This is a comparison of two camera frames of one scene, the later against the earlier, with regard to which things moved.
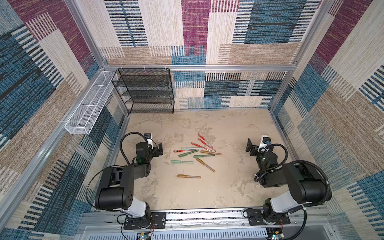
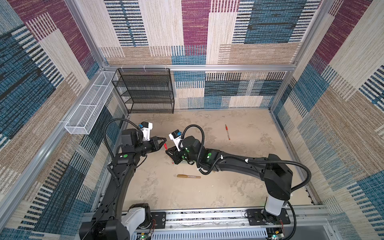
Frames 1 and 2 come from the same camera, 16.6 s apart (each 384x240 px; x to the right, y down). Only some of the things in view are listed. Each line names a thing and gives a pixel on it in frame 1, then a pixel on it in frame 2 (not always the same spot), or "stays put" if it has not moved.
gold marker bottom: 188,176 stays put
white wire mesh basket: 83,119 stays put
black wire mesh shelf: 145,90 stays put
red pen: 202,138 → 227,129
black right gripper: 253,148 → 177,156
